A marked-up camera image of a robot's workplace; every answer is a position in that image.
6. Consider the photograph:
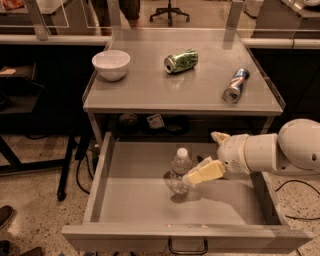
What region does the black side table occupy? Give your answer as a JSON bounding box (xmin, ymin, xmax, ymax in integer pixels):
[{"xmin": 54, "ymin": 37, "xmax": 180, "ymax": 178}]
[{"xmin": 0, "ymin": 65, "xmax": 91, "ymax": 201}]

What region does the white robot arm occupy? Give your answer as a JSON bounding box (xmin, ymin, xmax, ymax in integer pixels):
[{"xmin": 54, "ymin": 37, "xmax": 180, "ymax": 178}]
[{"xmin": 182, "ymin": 119, "xmax": 320, "ymax": 186}]

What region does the black office chair base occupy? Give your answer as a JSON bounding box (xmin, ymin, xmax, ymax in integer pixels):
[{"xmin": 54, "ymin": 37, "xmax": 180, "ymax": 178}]
[{"xmin": 149, "ymin": 0, "xmax": 190, "ymax": 27}]

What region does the black floor cable right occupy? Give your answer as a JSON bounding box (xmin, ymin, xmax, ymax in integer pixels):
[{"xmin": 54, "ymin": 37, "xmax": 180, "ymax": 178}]
[{"xmin": 275, "ymin": 179, "xmax": 320, "ymax": 221}]

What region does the dark shoe upper left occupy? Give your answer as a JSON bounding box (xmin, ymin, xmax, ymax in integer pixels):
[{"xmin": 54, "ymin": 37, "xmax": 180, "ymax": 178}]
[{"xmin": 0, "ymin": 205, "xmax": 16, "ymax": 229}]

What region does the black floor cable left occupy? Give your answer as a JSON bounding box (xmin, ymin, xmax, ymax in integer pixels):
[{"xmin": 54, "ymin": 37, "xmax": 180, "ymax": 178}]
[{"xmin": 75, "ymin": 146, "xmax": 101, "ymax": 196}]

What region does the crushed green soda can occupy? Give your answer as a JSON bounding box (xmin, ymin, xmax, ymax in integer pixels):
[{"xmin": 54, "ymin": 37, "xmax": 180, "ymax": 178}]
[{"xmin": 164, "ymin": 49, "xmax": 198, "ymax": 74}]

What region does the clear plastic water bottle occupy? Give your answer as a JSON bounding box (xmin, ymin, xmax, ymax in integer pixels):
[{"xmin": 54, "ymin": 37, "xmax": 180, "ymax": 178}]
[{"xmin": 170, "ymin": 148, "xmax": 192, "ymax": 195}]

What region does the blue silver energy drink can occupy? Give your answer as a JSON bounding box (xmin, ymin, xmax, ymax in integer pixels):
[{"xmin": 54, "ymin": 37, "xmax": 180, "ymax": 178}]
[{"xmin": 222, "ymin": 68, "xmax": 250, "ymax": 104}]

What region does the white tag under counter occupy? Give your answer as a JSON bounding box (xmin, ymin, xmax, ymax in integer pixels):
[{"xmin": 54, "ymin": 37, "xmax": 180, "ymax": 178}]
[{"xmin": 147, "ymin": 114, "xmax": 164, "ymax": 129}]

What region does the grey metal counter cabinet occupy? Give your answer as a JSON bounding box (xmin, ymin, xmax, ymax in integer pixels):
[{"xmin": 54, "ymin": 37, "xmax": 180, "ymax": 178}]
[{"xmin": 83, "ymin": 28, "xmax": 284, "ymax": 142}]

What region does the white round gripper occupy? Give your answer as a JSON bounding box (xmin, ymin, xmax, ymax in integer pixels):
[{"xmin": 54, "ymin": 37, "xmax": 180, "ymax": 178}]
[{"xmin": 182, "ymin": 131, "xmax": 250, "ymax": 185}]

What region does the dark round object under counter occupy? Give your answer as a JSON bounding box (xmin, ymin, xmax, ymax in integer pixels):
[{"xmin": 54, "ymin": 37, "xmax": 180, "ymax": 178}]
[{"xmin": 119, "ymin": 113, "xmax": 138, "ymax": 131}]

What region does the black floor cable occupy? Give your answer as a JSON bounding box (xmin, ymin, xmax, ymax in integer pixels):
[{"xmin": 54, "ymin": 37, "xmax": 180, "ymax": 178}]
[
  {"xmin": 75, "ymin": 146, "xmax": 101, "ymax": 196},
  {"xmin": 275, "ymin": 179, "xmax": 320, "ymax": 221}
]

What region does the black drawer handle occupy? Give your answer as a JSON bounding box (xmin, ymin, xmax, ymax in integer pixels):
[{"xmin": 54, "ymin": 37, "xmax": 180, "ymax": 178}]
[{"xmin": 168, "ymin": 237, "xmax": 209, "ymax": 256}]

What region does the orange snack bag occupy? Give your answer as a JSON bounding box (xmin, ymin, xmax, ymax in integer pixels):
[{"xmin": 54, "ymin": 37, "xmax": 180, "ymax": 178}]
[{"xmin": 0, "ymin": 0, "xmax": 24, "ymax": 10}]

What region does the open grey metal drawer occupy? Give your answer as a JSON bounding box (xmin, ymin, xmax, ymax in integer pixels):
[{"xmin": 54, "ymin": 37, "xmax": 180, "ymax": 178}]
[{"xmin": 62, "ymin": 134, "xmax": 313, "ymax": 253}]

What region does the white ceramic bowl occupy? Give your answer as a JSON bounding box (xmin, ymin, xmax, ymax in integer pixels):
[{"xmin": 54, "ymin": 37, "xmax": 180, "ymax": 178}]
[{"xmin": 92, "ymin": 50, "xmax": 131, "ymax": 81}]

